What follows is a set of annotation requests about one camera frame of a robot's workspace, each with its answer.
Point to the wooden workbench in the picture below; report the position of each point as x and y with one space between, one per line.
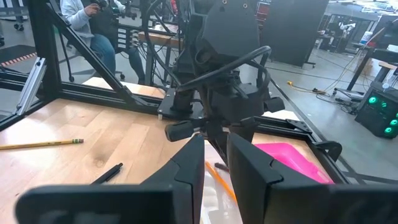
158 39

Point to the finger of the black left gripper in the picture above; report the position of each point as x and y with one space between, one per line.
244 132
217 140

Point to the person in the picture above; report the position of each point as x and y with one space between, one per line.
77 18

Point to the yellow pencil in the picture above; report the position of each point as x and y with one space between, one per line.
40 144

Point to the black computer with green lights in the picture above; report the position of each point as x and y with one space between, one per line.
373 115

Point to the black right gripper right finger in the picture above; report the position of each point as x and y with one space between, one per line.
295 205

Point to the black pen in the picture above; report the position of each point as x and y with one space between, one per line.
109 173
221 167

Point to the clear supply box pink lid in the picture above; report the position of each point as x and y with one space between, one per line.
289 158

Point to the orange pencil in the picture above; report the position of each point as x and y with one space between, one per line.
221 182

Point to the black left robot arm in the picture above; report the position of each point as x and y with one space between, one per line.
230 28

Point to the black partition panel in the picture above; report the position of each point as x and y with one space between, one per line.
292 31

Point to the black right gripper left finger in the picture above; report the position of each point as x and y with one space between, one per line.
140 205

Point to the black mat with striped edge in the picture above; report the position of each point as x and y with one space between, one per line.
15 53

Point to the silver aluminium bracket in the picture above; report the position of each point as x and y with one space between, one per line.
31 84

